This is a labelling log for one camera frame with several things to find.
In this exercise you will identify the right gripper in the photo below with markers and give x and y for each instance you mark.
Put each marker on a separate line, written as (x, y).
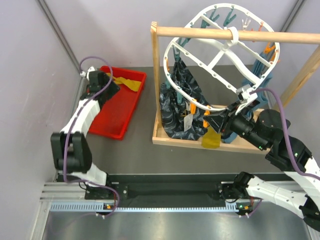
(221, 122)

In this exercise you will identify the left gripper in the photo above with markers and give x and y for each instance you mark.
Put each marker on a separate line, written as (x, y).
(114, 89)

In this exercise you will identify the yellow sock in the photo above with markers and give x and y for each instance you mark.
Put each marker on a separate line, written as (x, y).
(133, 85)
(211, 140)

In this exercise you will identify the white round clip hanger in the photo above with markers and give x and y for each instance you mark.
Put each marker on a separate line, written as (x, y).
(219, 16)

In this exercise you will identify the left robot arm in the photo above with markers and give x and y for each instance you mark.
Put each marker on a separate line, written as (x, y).
(70, 149)

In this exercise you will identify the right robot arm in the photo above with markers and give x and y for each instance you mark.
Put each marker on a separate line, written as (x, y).
(269, 132)

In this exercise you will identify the red plastic tray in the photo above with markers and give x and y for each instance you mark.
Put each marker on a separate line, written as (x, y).
(116, 114)

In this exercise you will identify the dark patterned cloth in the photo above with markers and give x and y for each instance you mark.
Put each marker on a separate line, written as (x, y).
(173, 112)

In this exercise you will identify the wooden hanging rack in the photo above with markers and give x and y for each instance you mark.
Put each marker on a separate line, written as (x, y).
(301, 78)

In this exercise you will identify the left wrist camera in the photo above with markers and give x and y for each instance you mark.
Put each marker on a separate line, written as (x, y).
(85, 74)

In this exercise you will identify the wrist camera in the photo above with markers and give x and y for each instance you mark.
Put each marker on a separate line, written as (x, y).
(246, 96)
(85, 74)

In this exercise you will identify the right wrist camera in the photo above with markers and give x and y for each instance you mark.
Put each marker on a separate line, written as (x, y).
(246, 96)

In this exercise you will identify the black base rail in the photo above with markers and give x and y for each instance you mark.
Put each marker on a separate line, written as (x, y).
(174, 190)

